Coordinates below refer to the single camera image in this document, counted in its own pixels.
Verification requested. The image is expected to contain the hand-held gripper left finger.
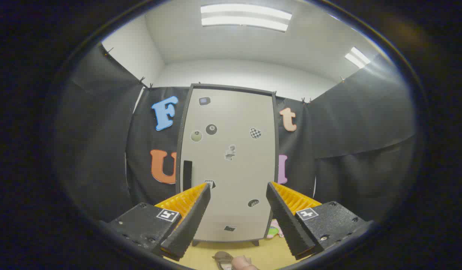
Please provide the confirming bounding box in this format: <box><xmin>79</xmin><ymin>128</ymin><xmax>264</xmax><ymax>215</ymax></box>
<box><xmin>106</xmin><ymin>182</ymin><xmax>212</xmax><ymax>262</ymax></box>

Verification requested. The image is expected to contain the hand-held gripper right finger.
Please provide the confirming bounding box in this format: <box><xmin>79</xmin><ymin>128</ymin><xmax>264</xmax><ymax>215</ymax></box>
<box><xmin>266</xmin><ymin>181</ymin><xmax>370</xmax><ymax>260</ymax></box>

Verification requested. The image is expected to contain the fuzzy brown shoe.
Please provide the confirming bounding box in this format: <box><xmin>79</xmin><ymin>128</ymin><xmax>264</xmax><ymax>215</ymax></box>
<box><xmin>212</xmin><ymin>251</ymin><xmax>236</xmax><ymax>270</ymax></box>

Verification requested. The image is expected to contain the dark grey shoe cabinet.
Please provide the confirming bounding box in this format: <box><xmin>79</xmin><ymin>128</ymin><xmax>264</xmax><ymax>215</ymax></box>
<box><xmin>175</xmin><ymin>83</ymin><xmax>280</xmax><ymax>247</ymax></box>

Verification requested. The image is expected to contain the light grey shoe cabinet door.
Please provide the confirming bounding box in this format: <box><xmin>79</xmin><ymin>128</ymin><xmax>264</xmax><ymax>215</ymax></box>
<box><xmin>178</xmin><ymin>88</ymin><xmax>276</xmax><ymax>242</ymax></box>

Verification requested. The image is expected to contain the pink and green item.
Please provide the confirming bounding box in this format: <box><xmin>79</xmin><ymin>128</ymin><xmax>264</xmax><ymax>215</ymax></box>
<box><xmin>266</xmin><ymin>219</ymin><xmax>284</xmax><ymax>239</ymax></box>

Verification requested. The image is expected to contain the black backdrop cloth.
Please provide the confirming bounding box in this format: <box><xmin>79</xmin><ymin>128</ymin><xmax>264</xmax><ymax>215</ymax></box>
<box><xmin>57</xmin><ymin>43</ymin><xmax>417</xmax><ymax>225</ymax></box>

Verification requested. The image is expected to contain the small ceiling light panel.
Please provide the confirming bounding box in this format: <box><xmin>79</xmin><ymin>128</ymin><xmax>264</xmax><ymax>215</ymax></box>
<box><xmin>344</xmin><ymin>46</ymin><xmax>371</xmax><ymax>69</ymax></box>

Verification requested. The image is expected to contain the large ceiling light panel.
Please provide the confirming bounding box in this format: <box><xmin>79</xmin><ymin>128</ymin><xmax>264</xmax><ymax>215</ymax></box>
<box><xmin>200</xmin><ymin>4</ymin><xmax>292</xmax><ymax>32</ymax></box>

